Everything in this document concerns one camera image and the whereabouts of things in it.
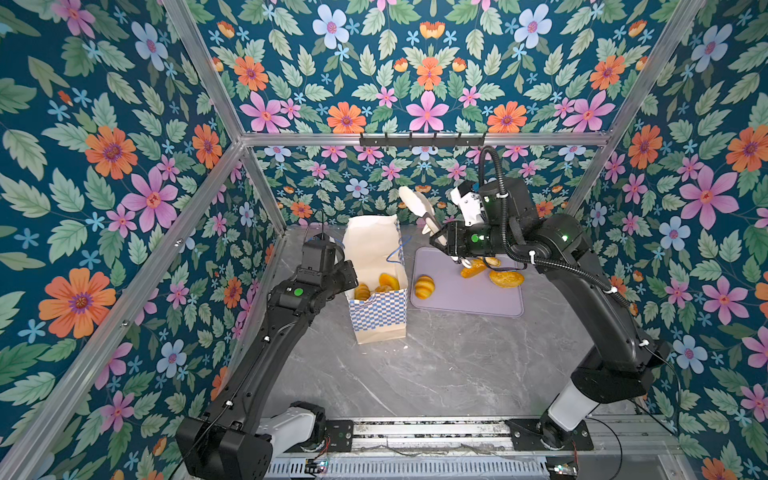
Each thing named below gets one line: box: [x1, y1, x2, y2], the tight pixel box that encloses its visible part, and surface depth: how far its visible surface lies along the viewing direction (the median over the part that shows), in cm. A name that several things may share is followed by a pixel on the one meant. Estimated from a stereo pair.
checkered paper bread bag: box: [342, 215, 409, 345], surface depth 82 cm
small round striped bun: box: [414, 274, 436, 300], surface depth 101 cm
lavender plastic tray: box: [410, 247, 525, 317], surface depth 101 cm
